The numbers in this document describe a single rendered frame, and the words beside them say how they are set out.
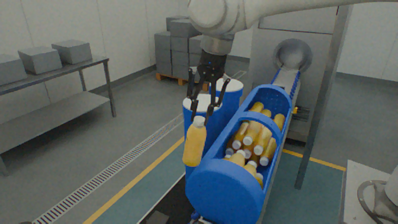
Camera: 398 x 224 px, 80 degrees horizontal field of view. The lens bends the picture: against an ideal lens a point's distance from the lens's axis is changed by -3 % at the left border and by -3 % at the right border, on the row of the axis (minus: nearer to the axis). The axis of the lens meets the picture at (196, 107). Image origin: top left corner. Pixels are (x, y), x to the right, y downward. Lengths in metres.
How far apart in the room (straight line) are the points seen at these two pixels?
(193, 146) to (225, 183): 0.17
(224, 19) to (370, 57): 5.43
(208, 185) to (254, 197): 0.16
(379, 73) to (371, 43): 0.62
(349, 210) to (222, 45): 0.74
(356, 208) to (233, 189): 0.46
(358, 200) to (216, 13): 0.89
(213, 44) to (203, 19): 0.21
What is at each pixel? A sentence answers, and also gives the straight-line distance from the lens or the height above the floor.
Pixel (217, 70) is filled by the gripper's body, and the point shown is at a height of 1.56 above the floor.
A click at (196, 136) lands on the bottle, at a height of 1.35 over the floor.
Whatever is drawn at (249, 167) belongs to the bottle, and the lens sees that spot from 1.03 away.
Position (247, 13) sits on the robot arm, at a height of 1.74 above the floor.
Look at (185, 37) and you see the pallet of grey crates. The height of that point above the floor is 0.94.
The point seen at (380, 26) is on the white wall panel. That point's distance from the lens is 5.73.
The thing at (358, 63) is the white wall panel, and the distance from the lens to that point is 5.85.
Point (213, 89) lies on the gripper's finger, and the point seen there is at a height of 1.51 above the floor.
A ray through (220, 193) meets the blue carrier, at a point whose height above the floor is 1.13.
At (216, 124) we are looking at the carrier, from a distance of 1.70.
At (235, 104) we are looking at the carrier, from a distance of 2.00.
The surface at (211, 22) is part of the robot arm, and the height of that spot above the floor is 1.73.
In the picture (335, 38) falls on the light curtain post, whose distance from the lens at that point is 2.02.
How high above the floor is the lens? 1.79
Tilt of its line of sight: 27 degrees down
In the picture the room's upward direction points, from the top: straight up
